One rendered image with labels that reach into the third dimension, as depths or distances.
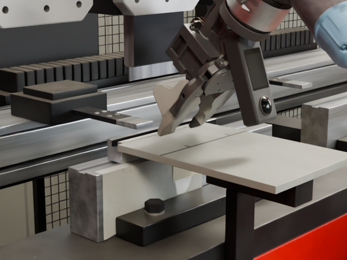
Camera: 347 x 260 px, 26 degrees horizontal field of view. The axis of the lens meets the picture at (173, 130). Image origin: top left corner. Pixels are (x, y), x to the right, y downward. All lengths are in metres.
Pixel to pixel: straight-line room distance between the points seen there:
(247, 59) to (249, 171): 0.14
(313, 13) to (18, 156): 0.59
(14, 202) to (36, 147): 1.91
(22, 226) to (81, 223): 2.17
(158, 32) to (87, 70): 0.44
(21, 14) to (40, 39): 0.70
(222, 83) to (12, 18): 0.29
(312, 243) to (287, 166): 0.31
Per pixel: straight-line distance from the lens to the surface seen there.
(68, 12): 0.91
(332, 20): 0.81
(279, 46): 1.96
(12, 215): 3.17
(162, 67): 1.09
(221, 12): 0.94
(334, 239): 1.28
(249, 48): 0.95
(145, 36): 1.04
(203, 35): 0.98
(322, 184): 1.28
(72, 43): 1.62
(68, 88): 1.24
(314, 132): 1.44
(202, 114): 1.06
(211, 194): 1.11
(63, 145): 1.29
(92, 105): 1.25
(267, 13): 0.91
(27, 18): 0.87
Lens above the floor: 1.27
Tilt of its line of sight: 14 degrees down
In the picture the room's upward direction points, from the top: straight up
